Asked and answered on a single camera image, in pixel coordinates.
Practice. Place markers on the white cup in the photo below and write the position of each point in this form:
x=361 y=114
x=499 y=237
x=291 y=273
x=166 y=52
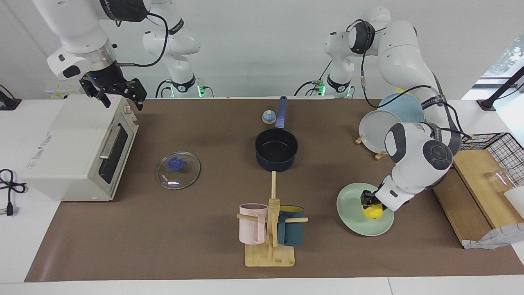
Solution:
x=516 y=200

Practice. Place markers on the pink mug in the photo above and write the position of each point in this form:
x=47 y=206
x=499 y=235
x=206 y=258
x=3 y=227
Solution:
x=249 y=229

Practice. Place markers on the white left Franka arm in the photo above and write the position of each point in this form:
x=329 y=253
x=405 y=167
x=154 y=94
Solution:
x=413 y=164

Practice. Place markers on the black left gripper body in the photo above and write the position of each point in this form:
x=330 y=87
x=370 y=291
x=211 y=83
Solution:
x=369 y=196

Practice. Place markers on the glass lid with blue knob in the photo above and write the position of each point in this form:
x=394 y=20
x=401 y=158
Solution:
x=178 y=172

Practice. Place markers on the black clamp mount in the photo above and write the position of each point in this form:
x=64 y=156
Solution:
x=9 y=102

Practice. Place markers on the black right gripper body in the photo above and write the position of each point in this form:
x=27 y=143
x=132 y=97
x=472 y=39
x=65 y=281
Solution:
x=107 y=78

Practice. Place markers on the wooden shelf boards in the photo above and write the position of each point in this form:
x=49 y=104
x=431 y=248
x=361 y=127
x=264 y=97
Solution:
x=458 y=209

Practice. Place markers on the green plate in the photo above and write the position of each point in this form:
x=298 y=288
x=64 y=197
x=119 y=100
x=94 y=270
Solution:
x=352 y=217

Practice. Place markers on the wooden mug tree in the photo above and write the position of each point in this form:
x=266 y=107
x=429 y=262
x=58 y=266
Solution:
x=270 y=256

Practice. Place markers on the grey plate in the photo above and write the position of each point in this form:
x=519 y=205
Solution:
x=374 y=129

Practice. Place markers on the white marble-patterned sheet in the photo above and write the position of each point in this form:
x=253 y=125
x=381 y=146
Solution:
x=497 y=237

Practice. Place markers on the yellow plate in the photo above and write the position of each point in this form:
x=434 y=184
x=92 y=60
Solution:
x=401 y=91

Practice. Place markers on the black angled stand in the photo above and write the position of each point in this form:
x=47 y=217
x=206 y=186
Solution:
x=501 y=88

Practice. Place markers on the dark teal mug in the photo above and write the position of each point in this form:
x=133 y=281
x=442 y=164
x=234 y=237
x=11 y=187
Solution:
x=292 y=231

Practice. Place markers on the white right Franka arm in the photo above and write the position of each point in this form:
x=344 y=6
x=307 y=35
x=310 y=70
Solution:
x=77 y=28

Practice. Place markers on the light blue plate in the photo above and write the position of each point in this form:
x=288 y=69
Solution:
x=403 y=106

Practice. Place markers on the yellow lemon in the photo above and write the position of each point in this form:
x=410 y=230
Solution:
x=373 y=212

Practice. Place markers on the white power strip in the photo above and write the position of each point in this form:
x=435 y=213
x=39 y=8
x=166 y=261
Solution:
x=61 y=93

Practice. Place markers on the wooden plate rack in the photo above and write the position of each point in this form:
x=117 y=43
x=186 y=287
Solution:
x=379 y=155

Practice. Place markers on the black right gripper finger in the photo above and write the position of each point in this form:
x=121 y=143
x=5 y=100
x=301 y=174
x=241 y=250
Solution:
x=92 y=88
x=137 y=92

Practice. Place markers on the dark blue saucepan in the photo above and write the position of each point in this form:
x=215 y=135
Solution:
x=276 y=149

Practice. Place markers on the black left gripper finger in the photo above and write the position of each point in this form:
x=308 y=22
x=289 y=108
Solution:
x=363 y=205

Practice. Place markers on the cream toaster oven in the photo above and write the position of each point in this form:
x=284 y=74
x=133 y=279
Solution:
x=69 y=143

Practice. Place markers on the brown table mat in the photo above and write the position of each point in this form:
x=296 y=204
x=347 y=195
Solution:
x=163 y=229

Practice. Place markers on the clear glass cup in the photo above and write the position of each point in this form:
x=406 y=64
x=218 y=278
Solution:
x=500 y=178

